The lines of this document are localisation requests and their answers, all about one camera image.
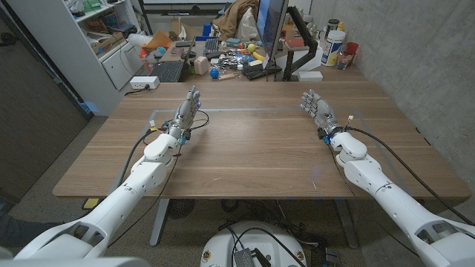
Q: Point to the brown paper bag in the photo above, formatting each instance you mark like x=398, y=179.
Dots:
x=232, y=18

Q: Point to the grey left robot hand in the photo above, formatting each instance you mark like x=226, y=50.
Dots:
x=185, y=113

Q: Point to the yellow ball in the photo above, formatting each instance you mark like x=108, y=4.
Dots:
x=251, y=47

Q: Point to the black computer monitor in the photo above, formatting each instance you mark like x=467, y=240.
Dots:
x=271, y=22

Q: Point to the white wipes canister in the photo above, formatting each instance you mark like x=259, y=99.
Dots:
x=332, y=48

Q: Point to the white shelf cabinet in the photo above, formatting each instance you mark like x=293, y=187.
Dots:
x=67, y=44

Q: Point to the orange paper envelope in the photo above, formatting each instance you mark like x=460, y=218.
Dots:
x=160, y=40

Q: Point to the red cup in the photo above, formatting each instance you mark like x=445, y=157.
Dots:
x=352, y=47

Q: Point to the small white box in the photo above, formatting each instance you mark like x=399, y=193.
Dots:
x=310, y=76

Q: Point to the white power strip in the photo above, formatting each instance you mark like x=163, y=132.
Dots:
x=144, y=82

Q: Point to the flat black keyboard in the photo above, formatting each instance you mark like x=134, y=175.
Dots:
x=259, y=72

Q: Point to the red book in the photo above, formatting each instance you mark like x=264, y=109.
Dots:
x=295, y=43

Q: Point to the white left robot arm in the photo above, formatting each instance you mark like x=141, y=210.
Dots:
x=122, y=196

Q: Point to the yellow banana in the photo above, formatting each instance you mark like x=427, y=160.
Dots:
x=258, y=56

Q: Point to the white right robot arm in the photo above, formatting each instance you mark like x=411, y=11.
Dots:
x=393, y=200

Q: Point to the cardboard box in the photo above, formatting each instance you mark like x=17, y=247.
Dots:
x=107, y=43

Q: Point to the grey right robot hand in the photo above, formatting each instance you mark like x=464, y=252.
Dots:
x=322, y=110

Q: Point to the black lidded tumbler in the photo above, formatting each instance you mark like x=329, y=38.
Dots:
x=332, y=26

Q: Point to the blue spiky ball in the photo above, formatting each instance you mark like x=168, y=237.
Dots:
x=214, y=73

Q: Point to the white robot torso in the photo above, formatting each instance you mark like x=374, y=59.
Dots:
x=222, y=244

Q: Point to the clear glass jar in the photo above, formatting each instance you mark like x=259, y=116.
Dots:
x=343, y=61

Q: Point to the beige rounded box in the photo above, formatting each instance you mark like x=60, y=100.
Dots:
x=201, y=65

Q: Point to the grey table leg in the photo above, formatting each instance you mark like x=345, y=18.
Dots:
x=345, y=222
x=159, y=222

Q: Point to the round black fan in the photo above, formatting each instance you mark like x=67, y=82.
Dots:
x=180, y=207

